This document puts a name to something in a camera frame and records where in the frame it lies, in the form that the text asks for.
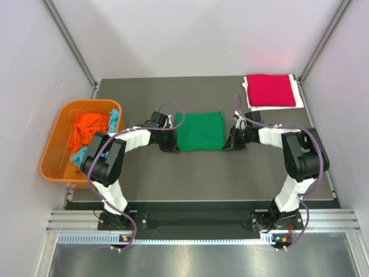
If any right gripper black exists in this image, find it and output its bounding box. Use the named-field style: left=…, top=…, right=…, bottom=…
left=222, top=126, right=252, bottom=151

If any green t shirt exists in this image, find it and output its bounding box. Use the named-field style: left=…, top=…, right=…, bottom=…
left=175, top=111, right=225, bottom=152

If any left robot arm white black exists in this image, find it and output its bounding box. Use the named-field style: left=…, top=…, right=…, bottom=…
left=80, top=111, right=179, bottom=230

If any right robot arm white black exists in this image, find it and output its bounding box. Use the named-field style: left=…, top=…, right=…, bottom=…
left=222, top=111, right=330, bottom=233

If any folded red t shirt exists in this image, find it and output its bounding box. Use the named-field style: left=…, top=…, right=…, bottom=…
left=246, top=74, right=296, bottom=107

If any folded white t shirt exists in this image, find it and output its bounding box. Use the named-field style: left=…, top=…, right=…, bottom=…
left=242, top=74, right=304, bottom=111

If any orange t shirt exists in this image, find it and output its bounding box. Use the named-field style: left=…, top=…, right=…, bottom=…
left=68, top=113, right=110, bottom=152

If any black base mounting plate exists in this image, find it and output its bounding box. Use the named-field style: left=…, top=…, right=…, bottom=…
left=97, top=200, right=303, bottom=240

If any light blue t shirt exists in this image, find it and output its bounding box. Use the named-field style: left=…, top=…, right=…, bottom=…
left=70, top=108, right=119, bottom=167

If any orange plastic basket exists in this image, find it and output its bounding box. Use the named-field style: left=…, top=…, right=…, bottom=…
left=40, top=99, right=126, bottom=189

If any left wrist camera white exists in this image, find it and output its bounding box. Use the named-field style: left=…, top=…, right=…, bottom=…
left=165, top=115, right=174, bottom=128

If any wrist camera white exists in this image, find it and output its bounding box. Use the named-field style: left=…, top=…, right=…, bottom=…
left=233, top=111, right=247, bottom=130
left=165, top=115, right=174, bottom=128

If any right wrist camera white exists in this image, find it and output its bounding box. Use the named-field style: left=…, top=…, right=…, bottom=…
left=233, top=111, right=247, bottom=130

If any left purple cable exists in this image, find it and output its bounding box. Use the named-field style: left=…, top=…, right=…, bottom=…
left=86, top=102, right=186, bottom=249

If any purple cable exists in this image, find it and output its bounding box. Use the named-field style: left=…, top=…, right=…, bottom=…
left=86, top=102, right=186, bottom=249
left=232, top=93, right=326, bottom=250

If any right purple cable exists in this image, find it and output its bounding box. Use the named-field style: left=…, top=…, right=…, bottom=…
left=232, top=93, right=326, bottom=250

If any slotted grey cable duct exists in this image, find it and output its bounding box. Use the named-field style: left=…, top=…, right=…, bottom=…
left=58, top=233, right=288, bottom=245

